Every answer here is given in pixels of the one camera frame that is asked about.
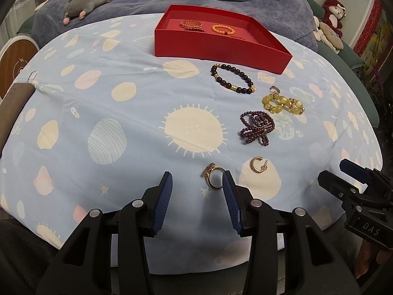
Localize gold ring with red flower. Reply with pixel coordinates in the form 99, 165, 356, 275
201, 162, 228, 190

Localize gold hoop earring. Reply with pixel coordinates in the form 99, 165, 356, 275
249, 157, 268, 174

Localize purple garnet bead strand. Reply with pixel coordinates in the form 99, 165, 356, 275
239, 111, 275, 147

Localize yellow stone bracelet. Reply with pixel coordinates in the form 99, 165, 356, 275
261, 94, 307, 116

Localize black bead bracelet gold spacers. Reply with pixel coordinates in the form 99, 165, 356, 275
210, 63, 256, 95

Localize small hoop earring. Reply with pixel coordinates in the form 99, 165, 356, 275
269, 85, 281, 94

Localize orange bead bracelet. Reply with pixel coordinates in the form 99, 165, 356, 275
210, 24, 236, 36

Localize person's right hand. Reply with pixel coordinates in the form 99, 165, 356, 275
354, 240, 392, 279

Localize light blue planet-print sheet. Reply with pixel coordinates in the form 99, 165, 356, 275
1, 15, 382, 274

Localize beige cushion plush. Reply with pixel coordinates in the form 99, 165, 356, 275
313, 15, 344, 54

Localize red cardboard tray box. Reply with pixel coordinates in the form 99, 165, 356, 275
154, 5, 293, 75

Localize red monkey plush toy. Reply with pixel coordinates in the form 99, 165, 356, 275
323, 0, 346, 38

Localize brown leather pouch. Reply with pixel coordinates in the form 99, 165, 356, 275
0, 83, 35, 152

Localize white round wooden-top device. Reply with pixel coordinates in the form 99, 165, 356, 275
0, 35, 39, 99

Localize grey mole plush toy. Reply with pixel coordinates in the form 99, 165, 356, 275
63, 0, 110, 25

